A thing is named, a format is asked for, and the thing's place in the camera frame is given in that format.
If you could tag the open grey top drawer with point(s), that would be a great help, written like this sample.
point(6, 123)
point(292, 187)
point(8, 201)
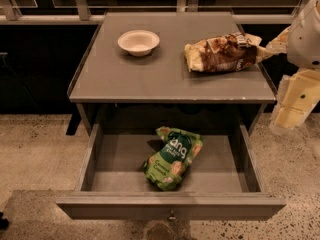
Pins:
point(222, 183)

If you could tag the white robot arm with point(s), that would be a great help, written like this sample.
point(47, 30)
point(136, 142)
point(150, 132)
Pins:
point(303, 45)

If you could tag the white paper bowl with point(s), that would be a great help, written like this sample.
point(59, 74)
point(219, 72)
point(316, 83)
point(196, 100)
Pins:
point(138, 43)

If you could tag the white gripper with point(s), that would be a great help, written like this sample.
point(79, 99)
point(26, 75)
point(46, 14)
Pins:
point(306, 40)

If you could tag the brown and yellow chip bag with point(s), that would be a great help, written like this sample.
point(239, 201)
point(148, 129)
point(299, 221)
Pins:
point(228, 53)

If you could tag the metal drawer knob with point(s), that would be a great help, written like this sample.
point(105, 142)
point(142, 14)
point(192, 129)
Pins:
point(171, 216)

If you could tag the grey cabinet counter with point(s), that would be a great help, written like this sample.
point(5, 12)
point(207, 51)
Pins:
point(110, 75)

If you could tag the grey window railing frame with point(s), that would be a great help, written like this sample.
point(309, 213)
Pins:
point(11, 14)

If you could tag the green rice chip bag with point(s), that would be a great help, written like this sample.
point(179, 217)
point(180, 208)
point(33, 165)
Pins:
point(166, 167)

